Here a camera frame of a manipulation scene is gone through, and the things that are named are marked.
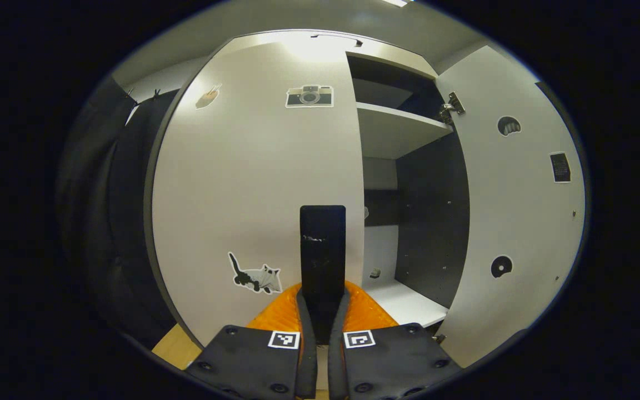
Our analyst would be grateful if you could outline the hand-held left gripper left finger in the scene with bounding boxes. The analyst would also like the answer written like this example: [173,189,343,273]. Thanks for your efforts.
[185,283,319,400]

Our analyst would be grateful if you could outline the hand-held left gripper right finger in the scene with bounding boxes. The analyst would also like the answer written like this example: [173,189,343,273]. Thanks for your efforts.
[328,281,463,400]

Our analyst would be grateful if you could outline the white cabinet door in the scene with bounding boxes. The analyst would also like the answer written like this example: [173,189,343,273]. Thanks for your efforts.
[437,46,587,369]
[151,42,366,348]

